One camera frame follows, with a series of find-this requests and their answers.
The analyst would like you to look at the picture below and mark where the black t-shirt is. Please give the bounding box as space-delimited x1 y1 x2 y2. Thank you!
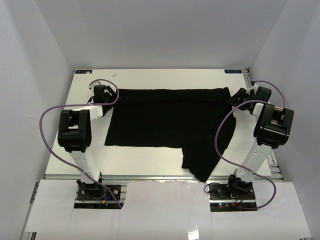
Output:
105 87 236 182

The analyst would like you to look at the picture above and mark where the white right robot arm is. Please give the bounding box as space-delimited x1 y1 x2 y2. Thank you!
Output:
227 86 295 199

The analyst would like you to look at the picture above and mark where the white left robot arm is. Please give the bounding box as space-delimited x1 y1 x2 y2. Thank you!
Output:
57 83 117 200

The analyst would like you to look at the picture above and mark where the right black table label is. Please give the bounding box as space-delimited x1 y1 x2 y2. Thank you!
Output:
224 69 242 74

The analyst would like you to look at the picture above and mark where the black table label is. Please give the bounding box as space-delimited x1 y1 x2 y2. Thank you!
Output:
75 69 93 74
224 69 242 74

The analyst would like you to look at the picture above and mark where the left black table label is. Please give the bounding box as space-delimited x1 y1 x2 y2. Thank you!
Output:
75 69 93 74

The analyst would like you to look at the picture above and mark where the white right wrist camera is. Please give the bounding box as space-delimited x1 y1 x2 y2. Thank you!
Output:
246 81 259 96

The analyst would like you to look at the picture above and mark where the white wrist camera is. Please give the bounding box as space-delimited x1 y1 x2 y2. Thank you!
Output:
246 81 259 96
88 79 102 93

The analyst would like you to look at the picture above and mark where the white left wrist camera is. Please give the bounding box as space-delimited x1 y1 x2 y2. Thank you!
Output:
88 79 102 93

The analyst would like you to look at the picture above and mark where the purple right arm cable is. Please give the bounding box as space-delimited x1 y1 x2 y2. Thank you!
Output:
204 80 287 210

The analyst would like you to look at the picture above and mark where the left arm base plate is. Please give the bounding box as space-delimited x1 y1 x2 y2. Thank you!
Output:
74 184 124 210

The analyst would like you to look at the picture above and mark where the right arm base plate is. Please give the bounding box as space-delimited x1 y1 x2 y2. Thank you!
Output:
204 182 257 213

